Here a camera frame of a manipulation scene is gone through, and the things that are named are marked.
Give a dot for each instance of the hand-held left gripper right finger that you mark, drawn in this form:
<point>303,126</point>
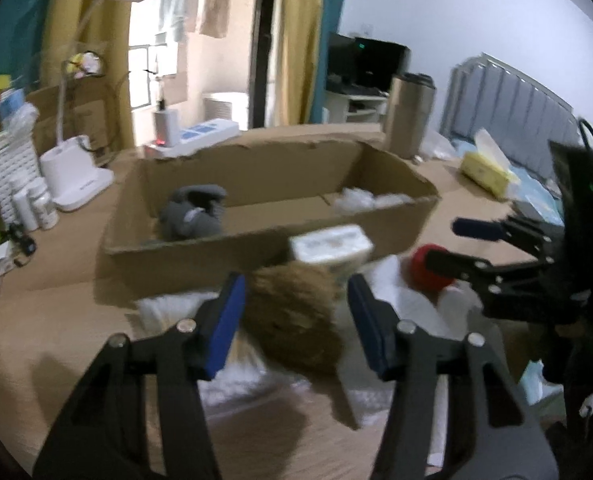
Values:
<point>371,330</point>

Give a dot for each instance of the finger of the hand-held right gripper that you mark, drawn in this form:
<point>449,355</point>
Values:
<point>451,262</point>
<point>476,228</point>

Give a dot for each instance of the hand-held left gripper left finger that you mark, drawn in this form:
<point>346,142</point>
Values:
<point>226,325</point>

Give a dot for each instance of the red ball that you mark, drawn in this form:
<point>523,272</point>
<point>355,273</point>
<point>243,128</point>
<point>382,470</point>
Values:
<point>419,272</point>

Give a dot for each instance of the brown fluffy object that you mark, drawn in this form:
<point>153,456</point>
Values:
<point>291,320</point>

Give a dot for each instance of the printed tissue packet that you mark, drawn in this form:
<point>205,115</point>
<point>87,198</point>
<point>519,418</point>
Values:
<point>331,246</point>

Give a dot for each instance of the grey sock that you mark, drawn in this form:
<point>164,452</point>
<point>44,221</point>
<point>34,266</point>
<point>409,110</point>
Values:
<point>191,215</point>

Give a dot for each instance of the brown cardboard box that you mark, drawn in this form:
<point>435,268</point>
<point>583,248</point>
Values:
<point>276,177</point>

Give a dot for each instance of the yellow tissue box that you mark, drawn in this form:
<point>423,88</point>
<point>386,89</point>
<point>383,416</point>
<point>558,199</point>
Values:
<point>486,170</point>

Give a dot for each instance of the clear plastic bag in box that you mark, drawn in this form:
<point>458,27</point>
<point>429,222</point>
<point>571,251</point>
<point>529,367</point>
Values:
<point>371,200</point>

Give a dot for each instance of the grey bed headboard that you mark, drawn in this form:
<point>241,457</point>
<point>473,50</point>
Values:
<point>511,105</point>

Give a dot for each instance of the steel tumbler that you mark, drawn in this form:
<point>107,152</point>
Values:
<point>409,115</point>

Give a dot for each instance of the white computer desk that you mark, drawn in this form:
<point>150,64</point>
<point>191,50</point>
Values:
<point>356,107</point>

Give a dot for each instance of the black computer tower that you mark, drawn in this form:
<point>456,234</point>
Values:
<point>381,65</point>

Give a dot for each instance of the white power strip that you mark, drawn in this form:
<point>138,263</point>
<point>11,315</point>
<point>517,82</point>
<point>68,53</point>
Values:
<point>204,135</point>

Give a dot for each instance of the white desk lamp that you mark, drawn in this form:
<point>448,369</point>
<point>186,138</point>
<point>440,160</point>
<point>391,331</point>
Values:
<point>76,180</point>

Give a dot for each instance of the white charger plug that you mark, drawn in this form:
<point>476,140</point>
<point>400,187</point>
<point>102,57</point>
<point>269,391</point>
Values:
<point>166,125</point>

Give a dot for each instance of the white pill bottle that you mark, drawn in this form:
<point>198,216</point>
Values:
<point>45,207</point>
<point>25,210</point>

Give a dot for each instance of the black computer monitor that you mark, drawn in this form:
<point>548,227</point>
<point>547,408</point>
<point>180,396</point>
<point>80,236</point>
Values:
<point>341,60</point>

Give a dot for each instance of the white radiator unit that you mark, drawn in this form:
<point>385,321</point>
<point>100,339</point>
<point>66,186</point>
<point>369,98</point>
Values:
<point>224,107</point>

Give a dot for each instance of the teal curtain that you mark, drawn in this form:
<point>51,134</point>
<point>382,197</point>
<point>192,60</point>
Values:
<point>327,60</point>
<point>11,30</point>

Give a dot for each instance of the white plug adapter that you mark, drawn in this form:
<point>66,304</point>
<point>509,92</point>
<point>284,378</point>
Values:
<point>1,260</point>

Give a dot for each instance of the large cardboard carton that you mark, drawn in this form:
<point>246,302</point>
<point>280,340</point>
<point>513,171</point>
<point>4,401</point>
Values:
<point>91,115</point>

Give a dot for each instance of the yellow curtain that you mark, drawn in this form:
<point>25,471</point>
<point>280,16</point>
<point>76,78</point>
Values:
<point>116,60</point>
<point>301,40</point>

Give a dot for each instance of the white plastic basket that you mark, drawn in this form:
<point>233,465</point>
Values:
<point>6,170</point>

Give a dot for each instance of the small yellow white toy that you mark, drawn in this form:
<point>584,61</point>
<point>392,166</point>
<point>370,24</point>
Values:
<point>87,63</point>

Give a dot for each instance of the blue plastic pack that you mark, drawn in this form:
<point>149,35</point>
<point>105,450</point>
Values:
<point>19,107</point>

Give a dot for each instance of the hanging light blue garment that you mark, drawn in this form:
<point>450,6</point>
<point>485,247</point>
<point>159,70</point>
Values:
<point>176,0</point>

